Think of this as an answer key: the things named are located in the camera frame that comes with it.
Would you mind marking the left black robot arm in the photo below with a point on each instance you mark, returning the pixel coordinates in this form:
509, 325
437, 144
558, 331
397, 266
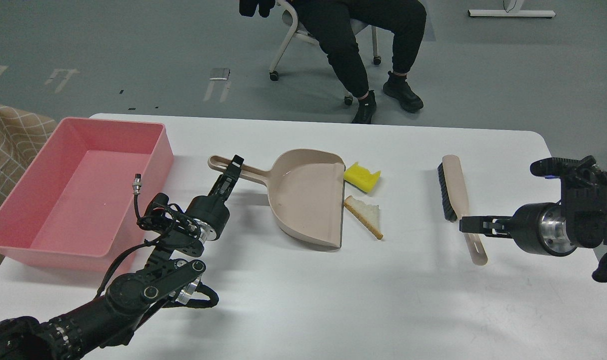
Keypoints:
162, 273

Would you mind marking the grey floor socket plate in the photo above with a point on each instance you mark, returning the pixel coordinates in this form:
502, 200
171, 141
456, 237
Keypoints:
220, 74

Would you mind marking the white desk base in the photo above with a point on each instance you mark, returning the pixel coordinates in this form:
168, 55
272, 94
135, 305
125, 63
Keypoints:
511, 9

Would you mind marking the pink plastic bin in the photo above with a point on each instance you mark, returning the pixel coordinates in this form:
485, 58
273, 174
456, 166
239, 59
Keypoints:
73, 208

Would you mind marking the beige plastic dustpan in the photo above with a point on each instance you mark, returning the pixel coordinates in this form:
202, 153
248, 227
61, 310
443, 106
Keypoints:
305, 190

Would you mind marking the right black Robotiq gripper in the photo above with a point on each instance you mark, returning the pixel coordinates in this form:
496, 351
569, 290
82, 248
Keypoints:
536, 228

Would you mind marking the white office chair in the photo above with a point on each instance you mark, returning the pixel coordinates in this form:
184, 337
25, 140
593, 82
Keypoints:
298, 31

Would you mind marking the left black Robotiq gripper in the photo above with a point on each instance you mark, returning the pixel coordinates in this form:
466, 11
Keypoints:
210, 210

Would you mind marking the tan checkered cloth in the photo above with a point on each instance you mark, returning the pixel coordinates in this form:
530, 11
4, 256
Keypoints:
22, 135

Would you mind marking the seated person in black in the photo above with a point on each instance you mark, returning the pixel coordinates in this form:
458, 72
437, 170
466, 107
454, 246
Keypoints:
329, 22

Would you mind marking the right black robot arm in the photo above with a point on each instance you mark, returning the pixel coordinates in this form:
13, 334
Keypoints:
577, 220

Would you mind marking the bread slice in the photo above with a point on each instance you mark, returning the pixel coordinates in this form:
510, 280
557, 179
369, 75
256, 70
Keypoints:
368, 215

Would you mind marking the beige hand brush black bristles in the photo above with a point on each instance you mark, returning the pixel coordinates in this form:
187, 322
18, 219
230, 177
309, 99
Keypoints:
455, 203

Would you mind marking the yellow green sponge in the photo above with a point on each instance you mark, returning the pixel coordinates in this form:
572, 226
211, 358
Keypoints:
361, 177

